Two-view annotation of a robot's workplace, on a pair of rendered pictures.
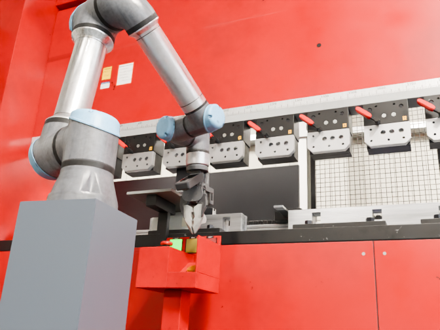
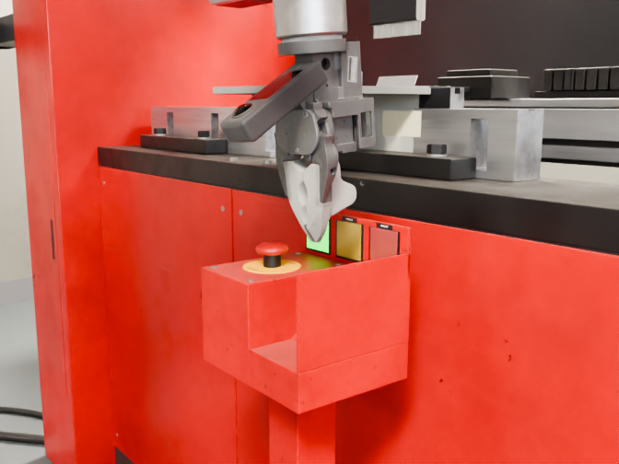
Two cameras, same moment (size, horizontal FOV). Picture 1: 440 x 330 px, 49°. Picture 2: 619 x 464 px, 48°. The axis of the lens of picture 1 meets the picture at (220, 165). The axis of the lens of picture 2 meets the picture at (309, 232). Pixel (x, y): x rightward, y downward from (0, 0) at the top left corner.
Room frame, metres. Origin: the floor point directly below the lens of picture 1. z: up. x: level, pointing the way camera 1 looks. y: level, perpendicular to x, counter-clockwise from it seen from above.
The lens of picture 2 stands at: (0.78, -0.27, 0.98)
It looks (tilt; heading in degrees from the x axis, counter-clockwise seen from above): 10 degrees down; 27
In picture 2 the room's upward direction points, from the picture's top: straight up
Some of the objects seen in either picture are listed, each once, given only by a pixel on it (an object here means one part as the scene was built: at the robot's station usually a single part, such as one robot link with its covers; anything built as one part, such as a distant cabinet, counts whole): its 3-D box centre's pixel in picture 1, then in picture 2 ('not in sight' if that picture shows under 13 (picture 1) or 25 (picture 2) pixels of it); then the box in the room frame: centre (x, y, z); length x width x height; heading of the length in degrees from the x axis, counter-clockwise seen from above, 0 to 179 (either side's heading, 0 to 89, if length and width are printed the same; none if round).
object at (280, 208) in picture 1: (287, 212); not in sight; (1.83, -0.28, 1.01); 0.26 x 0.12 x 0.05; 156
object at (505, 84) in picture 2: not in sight; (455, 84); (1.99, 0.07, 1.01); 0.26 x 0.12 x 0.05; 156
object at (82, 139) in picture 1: (90, 141); not in sight; (1.02, 0.30, 0.94); 0.13 x 0.12 x 0.14; 46
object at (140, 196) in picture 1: (167, 201); (322, 90); (1.71, 0.19, 1.00); 0.26 x 0.18 x 0.01; 156
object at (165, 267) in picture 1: (179, 260); (301, 297); (1.49, 0.11, 0.75); 0.20 x 0.16 x 0.18; 65
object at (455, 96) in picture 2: (190, 213); (406, 98); (1.84, 0.10, 0.99); 0.20 x 0.03 x 0.03; 66
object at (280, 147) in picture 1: (277, 139); not in sight; (1.69, -0.21, 1.26); 0.15 x 0.09 x 0.17; 66
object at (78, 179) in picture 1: (85, 188); not in sight; (1.02, 0.29, 0.82); 0.15 x 0.15 x 0.10
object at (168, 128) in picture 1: (179, 129); not in sight; (1.35, 0.13, 1.13); 0.11 x 0.11 x 0.08; 46
